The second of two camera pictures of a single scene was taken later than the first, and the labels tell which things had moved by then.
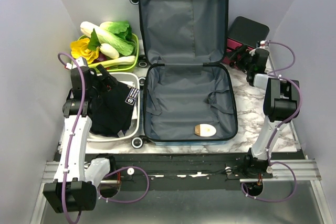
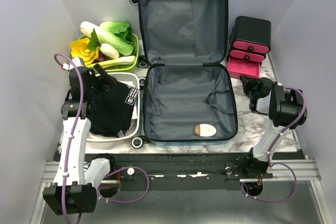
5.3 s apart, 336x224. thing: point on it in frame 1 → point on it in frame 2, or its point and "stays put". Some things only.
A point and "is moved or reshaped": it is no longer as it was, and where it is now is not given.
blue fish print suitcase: x=188 y=94 stays put
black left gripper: x=107 y=83 stays put
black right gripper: x=242 y=49 → x=248 y=82
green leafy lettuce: x=121 y=29 stays put
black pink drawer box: x=243 y=31 is moved or reshaped
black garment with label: x=110 y=110 stays put
